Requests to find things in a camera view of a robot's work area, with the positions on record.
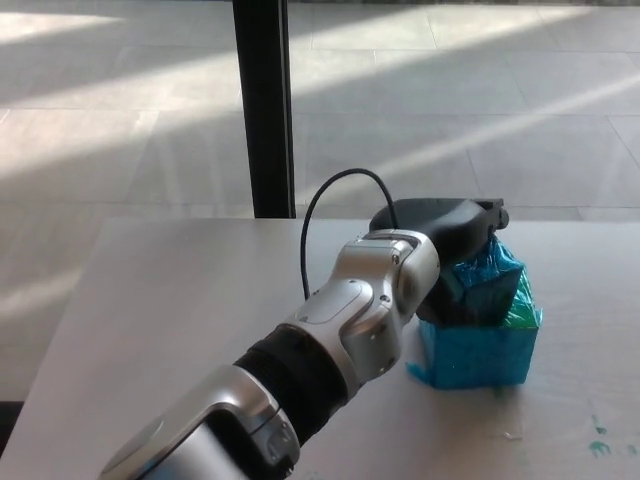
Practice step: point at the black window frame post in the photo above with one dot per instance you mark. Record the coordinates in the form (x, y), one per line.
(265, 110)

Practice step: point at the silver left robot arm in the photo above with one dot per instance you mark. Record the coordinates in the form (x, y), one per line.
(310, 340)

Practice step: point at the big blue wrapped cube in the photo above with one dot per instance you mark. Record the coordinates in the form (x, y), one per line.
(475, 355)

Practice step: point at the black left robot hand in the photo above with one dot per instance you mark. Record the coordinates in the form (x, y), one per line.
(440, 220)

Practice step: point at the clear tape scrap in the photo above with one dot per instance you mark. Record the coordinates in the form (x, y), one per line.
(511, 435)

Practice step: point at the small blue cube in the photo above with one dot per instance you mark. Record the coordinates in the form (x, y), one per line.
(487, 285)

